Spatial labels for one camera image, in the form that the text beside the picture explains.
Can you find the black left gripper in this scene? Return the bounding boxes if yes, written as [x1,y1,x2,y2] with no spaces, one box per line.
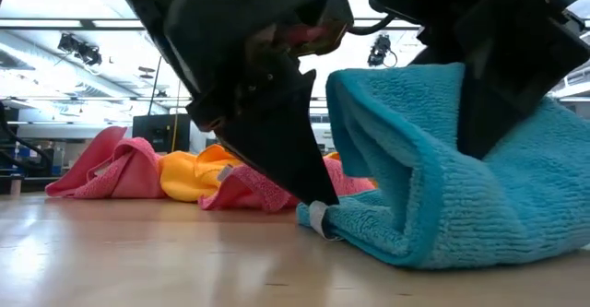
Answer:
[68,0,355,134]

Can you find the blue microfiber towel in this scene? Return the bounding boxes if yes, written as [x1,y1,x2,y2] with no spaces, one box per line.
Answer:
[296,62,590,271]

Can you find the pink microfiber towel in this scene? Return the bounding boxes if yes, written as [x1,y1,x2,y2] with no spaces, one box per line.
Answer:
[44,125,168,201]
[197,157,377,214]

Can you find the black monitor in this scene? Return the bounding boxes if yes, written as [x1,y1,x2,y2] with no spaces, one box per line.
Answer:
[132,112,192,155]

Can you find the black hanging cable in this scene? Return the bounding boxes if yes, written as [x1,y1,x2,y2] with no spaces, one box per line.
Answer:
[146,55,163,116]

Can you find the black camera cluster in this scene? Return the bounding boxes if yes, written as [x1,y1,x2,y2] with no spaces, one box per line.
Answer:
[56,32,104,67]

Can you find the black hanging camera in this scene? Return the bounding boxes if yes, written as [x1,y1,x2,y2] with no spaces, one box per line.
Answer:
[366,33,398,69]

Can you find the black right camera cable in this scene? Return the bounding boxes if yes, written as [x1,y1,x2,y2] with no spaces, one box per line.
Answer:
[343,0,398,37]

